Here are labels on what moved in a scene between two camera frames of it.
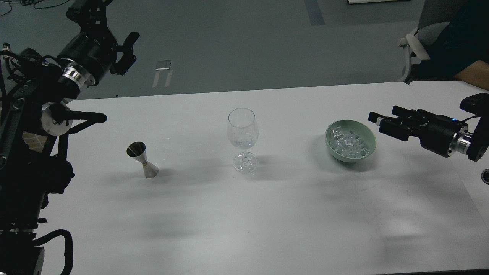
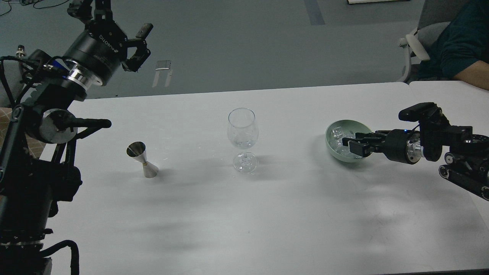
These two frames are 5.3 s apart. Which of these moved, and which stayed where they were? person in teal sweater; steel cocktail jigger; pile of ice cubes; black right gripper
Moved: black right gripper
Stayed: steel cocktail jigger; pile of ice cubes; person in teal sweater
